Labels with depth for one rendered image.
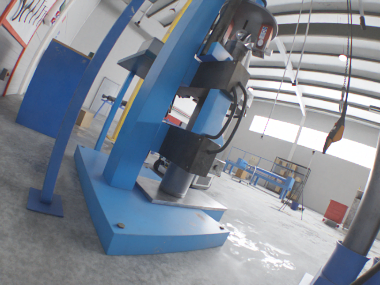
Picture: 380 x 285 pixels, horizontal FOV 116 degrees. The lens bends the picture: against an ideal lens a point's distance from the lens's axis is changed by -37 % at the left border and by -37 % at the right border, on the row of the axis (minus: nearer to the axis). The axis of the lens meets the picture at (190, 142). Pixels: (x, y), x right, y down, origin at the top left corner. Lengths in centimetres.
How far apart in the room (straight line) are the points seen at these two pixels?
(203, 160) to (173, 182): 43
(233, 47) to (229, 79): 60
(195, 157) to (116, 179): 49
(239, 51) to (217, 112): 70
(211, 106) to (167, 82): 31
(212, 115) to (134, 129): 44
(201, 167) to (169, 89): 50
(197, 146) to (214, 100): 26
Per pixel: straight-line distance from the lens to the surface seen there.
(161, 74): 112
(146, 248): 88
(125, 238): 78
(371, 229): 131
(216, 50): 119
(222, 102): 105
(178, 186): 137
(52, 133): 218
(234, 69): 106
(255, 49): 163
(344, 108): 170
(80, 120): 376
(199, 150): 95
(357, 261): 131
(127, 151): 110
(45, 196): 96
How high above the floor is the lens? 53
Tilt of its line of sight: 1 degrees up
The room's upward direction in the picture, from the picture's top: 25 degrees clockwise
